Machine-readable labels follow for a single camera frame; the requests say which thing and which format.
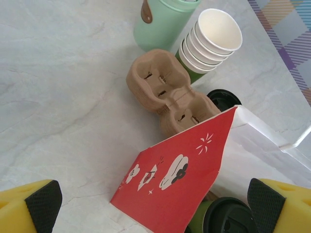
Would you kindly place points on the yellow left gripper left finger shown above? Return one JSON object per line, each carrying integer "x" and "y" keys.
{"x": 14, "y": 211}

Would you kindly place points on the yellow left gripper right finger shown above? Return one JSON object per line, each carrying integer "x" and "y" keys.
{"x": 294, "y": 208}

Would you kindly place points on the green cup with black lid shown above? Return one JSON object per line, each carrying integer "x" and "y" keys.
{"x": 223, "y": 216}

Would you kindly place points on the red white paper bag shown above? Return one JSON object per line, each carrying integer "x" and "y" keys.
{"x": 175, "y": 189}

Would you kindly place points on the black cup lid stack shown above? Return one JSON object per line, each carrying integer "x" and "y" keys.
{"x": 223, "y": 99}

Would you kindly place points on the brown pulp cup carrier stack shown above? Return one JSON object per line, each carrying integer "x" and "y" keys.
{"x": 150, "y": 72}

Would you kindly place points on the stack of paper cups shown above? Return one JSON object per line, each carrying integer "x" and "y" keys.
{"x": 213, "y": 31}

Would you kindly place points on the mint green straw holder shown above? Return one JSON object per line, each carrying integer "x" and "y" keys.
{"x": 165, "y": 24}

